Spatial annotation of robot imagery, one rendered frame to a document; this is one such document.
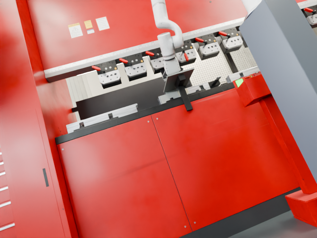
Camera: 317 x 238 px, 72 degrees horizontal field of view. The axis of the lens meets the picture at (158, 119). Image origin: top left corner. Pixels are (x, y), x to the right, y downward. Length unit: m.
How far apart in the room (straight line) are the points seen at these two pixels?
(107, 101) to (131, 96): 0.24
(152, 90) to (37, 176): 1.29
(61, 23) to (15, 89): 0.67
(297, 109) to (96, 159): 1.06
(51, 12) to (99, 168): 1.27
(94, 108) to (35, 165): 0.95
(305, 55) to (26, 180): 1.43
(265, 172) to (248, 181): 0.13
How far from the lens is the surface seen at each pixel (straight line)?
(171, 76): 1.37
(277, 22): 1.08
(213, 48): 1.81
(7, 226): 1.82
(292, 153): 1.34
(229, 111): 1.51
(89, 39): 1.80
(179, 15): 1.93
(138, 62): 1.66
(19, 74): 1.55
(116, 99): 2.13
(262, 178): 1.53
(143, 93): 2.13
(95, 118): 1.54
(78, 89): 4.17
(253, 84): 1.29
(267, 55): 1.11
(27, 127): 1.42
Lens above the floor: 0.48
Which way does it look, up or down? 13 degrees up
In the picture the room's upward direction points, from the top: 20 degrees counter-clockwise
